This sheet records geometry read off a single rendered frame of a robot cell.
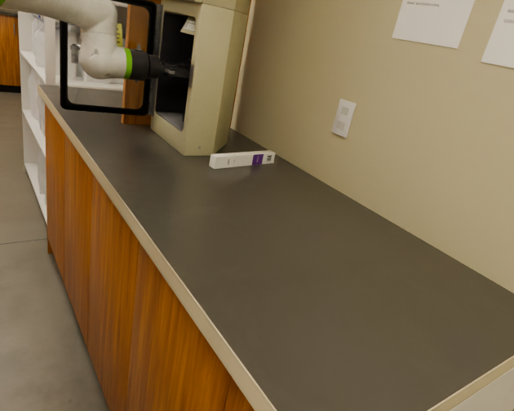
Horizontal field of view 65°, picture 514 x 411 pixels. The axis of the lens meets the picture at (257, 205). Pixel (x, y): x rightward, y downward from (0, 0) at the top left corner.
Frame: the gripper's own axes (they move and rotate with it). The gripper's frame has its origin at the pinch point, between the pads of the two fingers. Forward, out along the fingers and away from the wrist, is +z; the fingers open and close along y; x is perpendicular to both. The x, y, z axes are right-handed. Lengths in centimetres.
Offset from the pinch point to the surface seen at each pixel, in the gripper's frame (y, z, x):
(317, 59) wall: -20.3, 33.3, -12.2
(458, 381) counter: -116, -9, 26
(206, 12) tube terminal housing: -13.9, -8.5, -19.2
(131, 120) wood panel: 23.2, -15.6, 24.0
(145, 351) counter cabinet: -60, -36, 60
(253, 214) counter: -58, -10, 26
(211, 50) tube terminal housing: -13.8, -4.8, -8.8
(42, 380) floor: -5, -52, 120
